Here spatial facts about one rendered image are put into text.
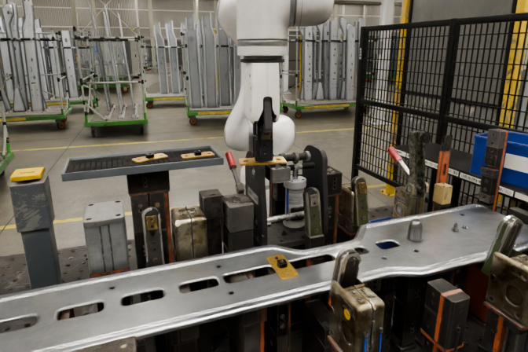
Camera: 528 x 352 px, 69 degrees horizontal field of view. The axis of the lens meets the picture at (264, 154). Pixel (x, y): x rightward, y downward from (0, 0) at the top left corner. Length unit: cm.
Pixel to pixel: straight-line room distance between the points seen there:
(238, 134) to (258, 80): 59
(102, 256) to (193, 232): 18
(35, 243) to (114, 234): 27
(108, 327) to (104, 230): 20
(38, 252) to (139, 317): 42
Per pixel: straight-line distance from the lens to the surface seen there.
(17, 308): 83
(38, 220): 103
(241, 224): 92
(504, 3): 309
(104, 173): 94
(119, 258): 86
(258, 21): 62
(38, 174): 100
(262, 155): 66
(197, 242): 86
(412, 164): 111
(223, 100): 792
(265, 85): 61
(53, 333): 74
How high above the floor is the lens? 143
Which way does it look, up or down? 15 degrees down
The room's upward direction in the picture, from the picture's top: straight up
